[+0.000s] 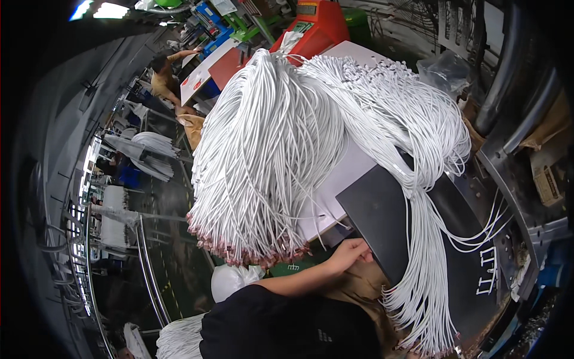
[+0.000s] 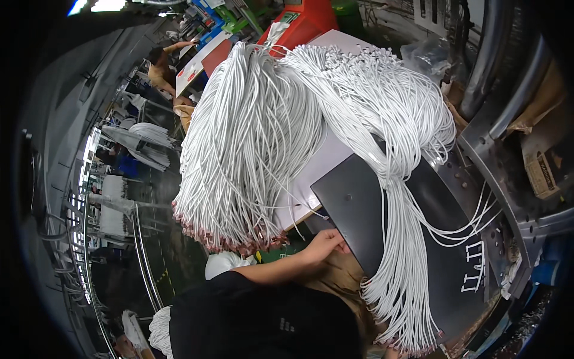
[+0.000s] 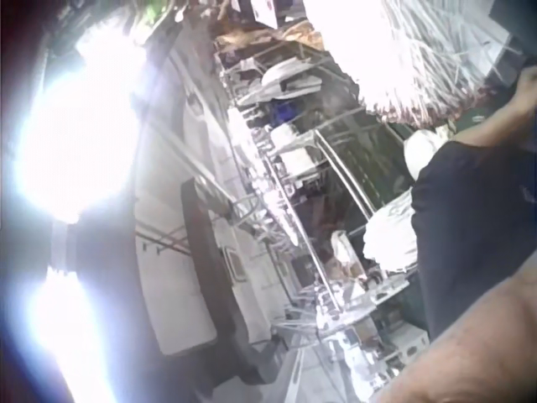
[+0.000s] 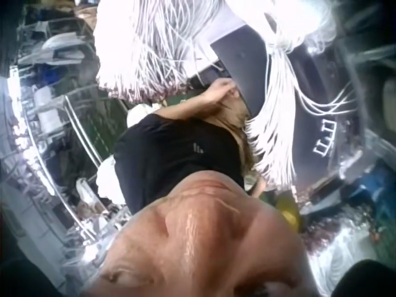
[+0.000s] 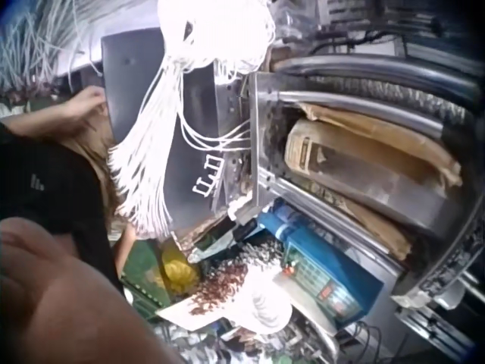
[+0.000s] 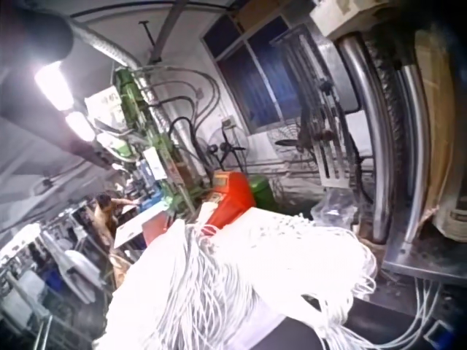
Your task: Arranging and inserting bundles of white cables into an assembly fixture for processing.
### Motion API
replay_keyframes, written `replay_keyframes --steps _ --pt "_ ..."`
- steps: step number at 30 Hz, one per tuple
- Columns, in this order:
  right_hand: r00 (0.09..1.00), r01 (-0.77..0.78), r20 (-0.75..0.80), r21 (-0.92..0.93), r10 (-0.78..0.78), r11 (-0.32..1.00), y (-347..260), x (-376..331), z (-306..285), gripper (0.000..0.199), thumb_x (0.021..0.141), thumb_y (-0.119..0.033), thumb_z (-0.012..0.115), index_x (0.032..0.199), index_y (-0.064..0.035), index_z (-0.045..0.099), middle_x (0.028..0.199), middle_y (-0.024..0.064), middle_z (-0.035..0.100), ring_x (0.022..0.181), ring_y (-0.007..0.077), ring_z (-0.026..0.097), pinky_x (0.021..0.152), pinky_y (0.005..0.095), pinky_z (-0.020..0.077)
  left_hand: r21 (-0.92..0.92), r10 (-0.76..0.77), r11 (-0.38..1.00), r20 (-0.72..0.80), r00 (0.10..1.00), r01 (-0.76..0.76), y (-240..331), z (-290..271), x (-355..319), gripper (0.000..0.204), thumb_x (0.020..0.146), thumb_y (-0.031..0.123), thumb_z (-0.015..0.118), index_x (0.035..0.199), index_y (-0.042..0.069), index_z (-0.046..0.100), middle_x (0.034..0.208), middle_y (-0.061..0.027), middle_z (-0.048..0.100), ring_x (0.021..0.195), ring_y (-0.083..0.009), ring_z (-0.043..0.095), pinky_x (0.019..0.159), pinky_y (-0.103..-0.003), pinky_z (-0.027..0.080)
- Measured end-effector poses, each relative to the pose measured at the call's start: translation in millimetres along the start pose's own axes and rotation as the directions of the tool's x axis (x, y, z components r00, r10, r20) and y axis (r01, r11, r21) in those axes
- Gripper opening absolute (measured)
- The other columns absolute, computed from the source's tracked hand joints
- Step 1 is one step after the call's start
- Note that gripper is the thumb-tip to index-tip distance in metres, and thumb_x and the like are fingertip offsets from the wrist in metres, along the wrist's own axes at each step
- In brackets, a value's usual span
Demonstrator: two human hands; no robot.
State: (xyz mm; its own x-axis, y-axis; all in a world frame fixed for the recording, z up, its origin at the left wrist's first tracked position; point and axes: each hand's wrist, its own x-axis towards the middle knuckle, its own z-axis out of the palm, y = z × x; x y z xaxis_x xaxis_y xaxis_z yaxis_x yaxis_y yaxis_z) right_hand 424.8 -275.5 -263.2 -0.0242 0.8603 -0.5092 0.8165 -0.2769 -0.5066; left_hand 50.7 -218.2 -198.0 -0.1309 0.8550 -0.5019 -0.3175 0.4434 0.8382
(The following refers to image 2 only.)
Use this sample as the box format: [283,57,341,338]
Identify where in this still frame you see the person's left hand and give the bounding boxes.
[301,229,352,267]

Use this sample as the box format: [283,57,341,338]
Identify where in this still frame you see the black metal panel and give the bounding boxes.
[310,135,498,346]

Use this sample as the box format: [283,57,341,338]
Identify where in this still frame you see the person's body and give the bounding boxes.
[170,270,364,359]

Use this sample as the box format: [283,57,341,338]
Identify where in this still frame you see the white sack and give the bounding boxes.
[205,250,258,281]

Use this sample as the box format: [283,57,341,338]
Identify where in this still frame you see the clear plastic bag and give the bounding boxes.
[400,36,454,83]

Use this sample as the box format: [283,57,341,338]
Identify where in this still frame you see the cardboard box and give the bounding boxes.
[524,150,561,200]

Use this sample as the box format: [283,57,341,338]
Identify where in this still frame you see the white cloth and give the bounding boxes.
[265,22,291,48]

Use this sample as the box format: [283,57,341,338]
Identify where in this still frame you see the red machine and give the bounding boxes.
[257,0,339,57]

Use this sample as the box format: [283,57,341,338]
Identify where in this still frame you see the white table with red spots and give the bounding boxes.
[175,31,234,97]

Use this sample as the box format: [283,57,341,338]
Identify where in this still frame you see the blue and green machine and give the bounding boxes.
[188,0,265,45]

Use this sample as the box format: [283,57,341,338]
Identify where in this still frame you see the thick bundle of white cables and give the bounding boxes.
[172,41,328,256]

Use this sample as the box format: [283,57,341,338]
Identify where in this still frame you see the draped bundle of white cables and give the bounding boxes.
[280,44,503,357]

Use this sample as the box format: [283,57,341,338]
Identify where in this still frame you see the grey metal machine frame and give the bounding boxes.
[457,36,574,270]

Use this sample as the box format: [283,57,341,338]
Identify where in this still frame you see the small white cable bundle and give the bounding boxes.
[148,305,175,359]

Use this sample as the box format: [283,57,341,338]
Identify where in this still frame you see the racks of white cables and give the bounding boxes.
[81,117,180,252]

